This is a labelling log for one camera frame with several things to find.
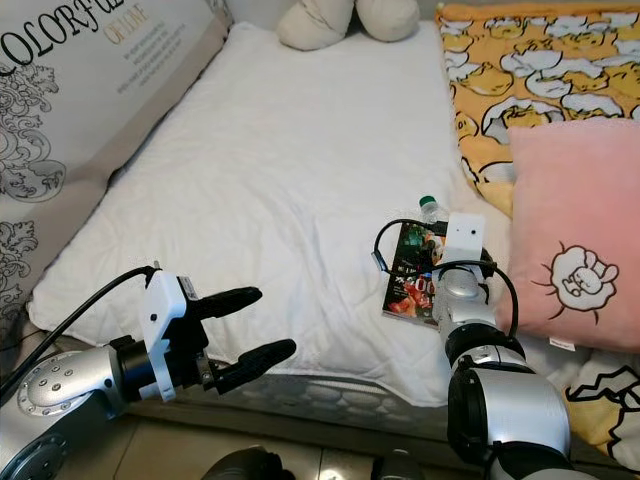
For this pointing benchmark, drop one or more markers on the pink pillow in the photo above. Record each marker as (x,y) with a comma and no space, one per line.
(575,210)

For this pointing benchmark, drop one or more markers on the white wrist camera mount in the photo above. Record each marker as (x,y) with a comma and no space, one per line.
(165,320)
(463,238)

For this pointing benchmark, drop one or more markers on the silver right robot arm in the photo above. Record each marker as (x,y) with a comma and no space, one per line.
(465,300)

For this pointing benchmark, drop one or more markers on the grey quilted mattress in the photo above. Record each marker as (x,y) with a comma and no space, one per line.
(360,410)

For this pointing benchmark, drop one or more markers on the yellow cartoon egg blanket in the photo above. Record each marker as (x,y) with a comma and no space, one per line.
(540,70)

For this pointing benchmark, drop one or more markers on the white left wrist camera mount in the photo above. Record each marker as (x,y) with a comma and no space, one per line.
(165,320)

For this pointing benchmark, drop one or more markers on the beige plush toy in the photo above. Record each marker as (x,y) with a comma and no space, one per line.
(320,25)

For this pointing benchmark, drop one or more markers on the dark right robot foot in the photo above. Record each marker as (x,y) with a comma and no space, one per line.
(398,468)

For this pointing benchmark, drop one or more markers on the clear bottle green cap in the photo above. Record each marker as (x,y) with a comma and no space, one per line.
(430,210)

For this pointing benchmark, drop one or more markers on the white quilted mattress pad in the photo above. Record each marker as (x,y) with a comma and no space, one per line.
(260,200)

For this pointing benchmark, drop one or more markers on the grey ornament print duvet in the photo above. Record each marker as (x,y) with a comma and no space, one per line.
(60,110)

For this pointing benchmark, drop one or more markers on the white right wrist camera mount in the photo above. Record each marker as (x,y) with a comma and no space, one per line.
(463,238)

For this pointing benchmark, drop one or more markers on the dark green red book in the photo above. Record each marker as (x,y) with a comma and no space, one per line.
(410,290)

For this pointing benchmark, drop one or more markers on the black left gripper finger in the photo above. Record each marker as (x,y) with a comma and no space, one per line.
(230,302)
(260,362)

